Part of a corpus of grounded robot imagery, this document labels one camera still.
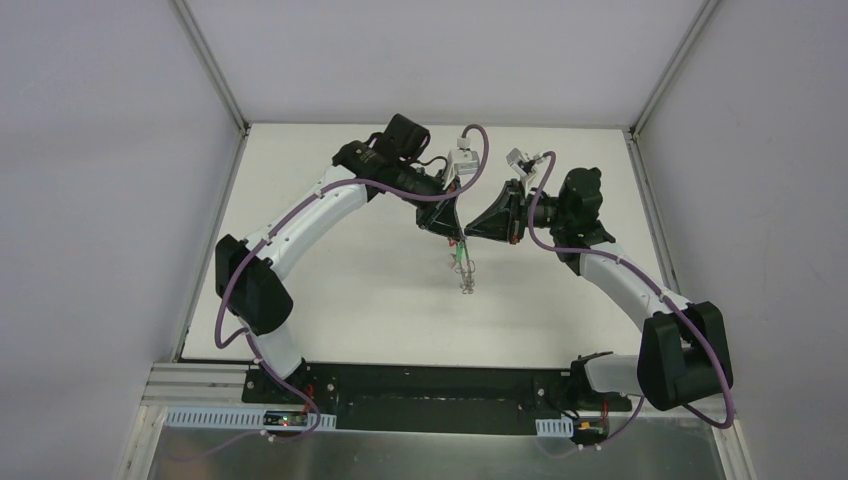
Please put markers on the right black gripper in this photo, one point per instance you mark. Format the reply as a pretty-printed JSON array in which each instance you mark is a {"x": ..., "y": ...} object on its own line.
[{"x": 514, "y": 216}]

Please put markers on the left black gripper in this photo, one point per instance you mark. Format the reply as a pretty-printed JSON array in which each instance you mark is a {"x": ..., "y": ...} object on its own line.
[{"x": 433, "y": 210}]

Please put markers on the green headed key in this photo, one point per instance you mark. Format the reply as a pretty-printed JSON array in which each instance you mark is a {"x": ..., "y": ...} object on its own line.
[{"x": 459, "y": 253}]

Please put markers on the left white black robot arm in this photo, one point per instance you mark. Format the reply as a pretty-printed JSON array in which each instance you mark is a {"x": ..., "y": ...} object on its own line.
[{"x": 250, "y": 272}]

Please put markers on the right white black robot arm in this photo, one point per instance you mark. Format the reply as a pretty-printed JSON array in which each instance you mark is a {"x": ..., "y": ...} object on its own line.
[{"x": 683, "y": 355}]

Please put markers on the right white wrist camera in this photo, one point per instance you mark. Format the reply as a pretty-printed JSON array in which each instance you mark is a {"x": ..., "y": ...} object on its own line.
[{"x": 526, "y": 166}]

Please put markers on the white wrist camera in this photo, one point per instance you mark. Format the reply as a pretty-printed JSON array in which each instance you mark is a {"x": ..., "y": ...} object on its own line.
[
  {"x": 526, "y": 166},
  {"x": 461, "y": 160}
]

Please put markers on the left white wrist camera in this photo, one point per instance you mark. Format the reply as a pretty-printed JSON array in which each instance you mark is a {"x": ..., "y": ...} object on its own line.
[{"x": 461, "y": 160}]

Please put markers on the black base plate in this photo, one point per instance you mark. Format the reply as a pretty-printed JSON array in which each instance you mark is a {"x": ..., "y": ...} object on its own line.
[{"x": 439, "y": 399}]

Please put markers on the right white cable duct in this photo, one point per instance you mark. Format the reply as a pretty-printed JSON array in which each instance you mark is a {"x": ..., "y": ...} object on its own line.
[{"x": 561, "y": 427}]

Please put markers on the white cable duct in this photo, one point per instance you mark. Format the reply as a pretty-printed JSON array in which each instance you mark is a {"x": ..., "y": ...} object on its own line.
[
  {"x": 561, "y": 427},
  {"x": 248, "y": 419}
]

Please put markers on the left white cable duct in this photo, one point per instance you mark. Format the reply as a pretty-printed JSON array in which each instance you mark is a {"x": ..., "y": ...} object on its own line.
[{"x": 248, "y": 419}]

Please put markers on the aluminium frame rail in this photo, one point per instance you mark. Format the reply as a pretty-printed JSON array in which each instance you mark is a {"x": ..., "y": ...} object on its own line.
[{"x": 205, "y": 384}]

